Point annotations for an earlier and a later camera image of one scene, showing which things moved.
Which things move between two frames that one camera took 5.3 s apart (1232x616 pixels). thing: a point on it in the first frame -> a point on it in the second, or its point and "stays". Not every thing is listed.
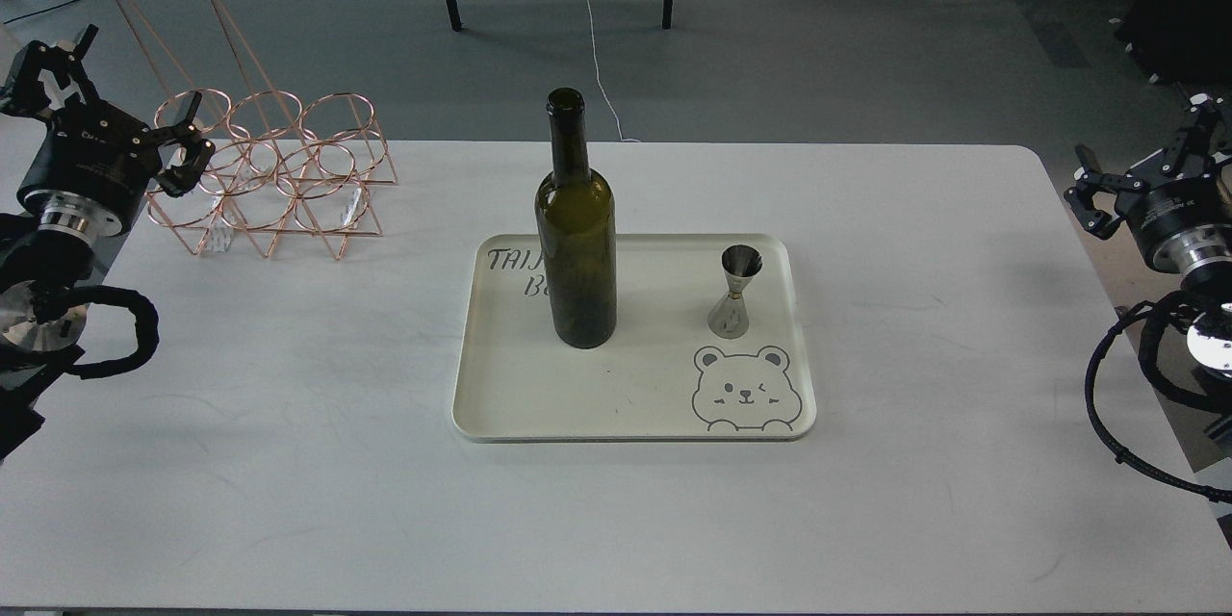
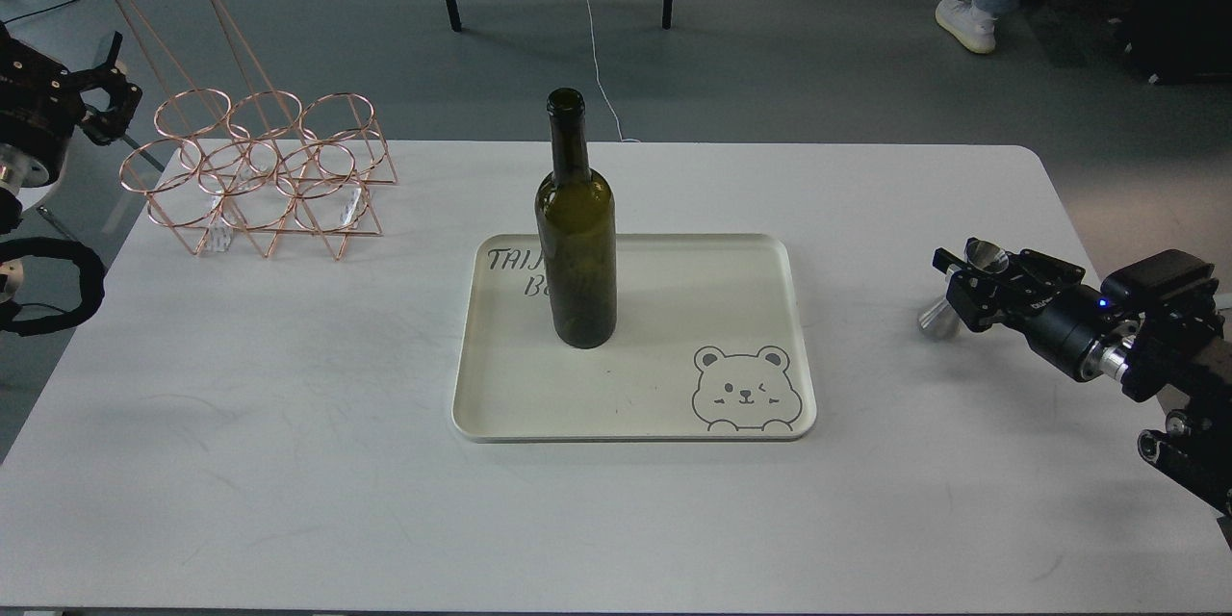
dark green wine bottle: (577, 235) stays
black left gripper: (91, 163) -> (40, 109)
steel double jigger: (730, 319) -> (936, 322)
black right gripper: (1176, 222) -> (1065, 334)
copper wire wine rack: (284, 164) stays
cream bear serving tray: (710, 341) stays
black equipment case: (1179, 28) stays
